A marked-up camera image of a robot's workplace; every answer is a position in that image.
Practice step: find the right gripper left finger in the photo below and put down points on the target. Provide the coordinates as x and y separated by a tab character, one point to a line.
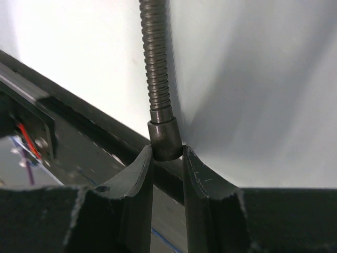
113	217

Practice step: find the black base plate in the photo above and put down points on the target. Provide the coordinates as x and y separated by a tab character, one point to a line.
78	143

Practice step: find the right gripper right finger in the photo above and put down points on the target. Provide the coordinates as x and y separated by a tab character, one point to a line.
221	217

